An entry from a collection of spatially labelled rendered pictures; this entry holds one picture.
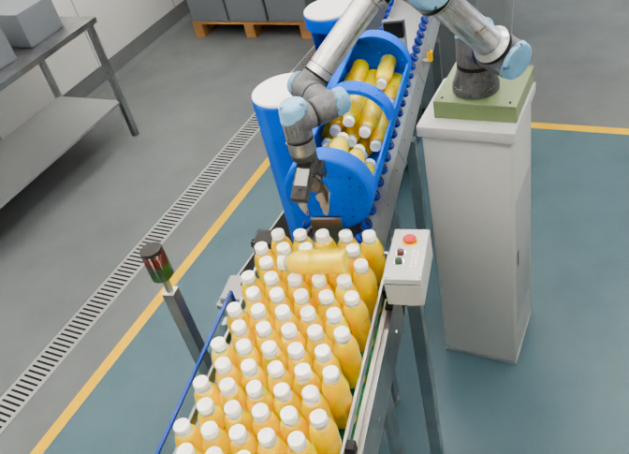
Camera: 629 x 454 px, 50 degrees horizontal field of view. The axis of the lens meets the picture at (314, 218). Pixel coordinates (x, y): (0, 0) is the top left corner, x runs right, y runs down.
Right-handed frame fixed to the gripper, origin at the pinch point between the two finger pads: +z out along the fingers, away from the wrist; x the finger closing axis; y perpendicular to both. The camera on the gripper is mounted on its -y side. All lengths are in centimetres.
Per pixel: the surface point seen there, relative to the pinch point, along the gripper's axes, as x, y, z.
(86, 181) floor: 232, 170, 117
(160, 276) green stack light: 36.7, -28.8, -1.6
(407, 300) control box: -27.5, -18.3, 15.0
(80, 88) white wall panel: 297, 283, 106
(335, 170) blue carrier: -2.2, 17.7, -2.0
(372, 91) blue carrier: -6, 61, -4
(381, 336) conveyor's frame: -19.2, -21.1, 27.1
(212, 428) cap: 9, -67, 8
